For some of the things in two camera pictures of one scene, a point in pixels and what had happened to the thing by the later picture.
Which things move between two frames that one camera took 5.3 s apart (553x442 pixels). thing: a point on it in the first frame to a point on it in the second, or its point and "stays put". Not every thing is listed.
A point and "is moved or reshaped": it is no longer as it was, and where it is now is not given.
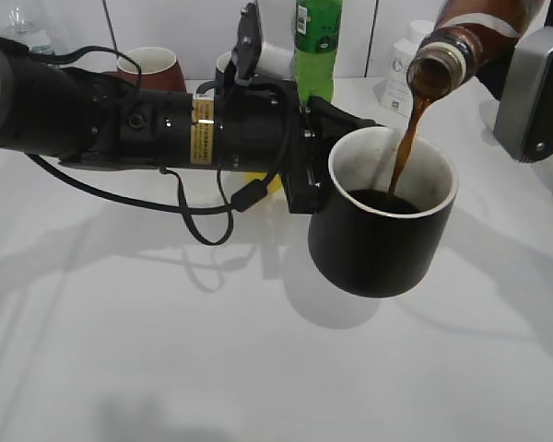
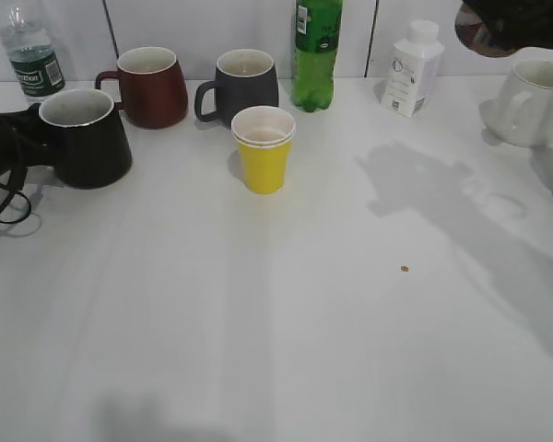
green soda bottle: [318, 25] stays put
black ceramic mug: [390, 195] is moved or reshaped
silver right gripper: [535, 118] to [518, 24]
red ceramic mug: [159, 68] stays put
